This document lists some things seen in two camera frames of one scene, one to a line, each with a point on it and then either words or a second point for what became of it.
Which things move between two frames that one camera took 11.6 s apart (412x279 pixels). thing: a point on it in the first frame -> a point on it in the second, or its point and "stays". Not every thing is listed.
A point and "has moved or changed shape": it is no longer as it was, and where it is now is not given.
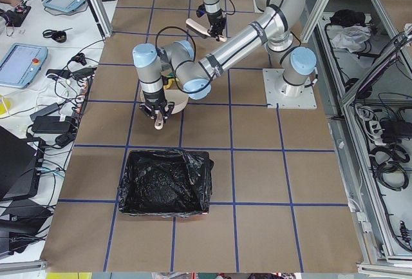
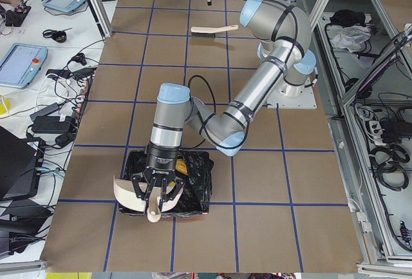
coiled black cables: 387,167 stays
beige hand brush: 201,31 has moved or changed shape
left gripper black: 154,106 -> 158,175
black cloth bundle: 347,17 stays
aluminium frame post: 95,1 stays
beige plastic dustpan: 179,99 has moved or changed shape
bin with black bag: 166,183 stays
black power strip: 84,99 stays
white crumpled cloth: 351,38 stays
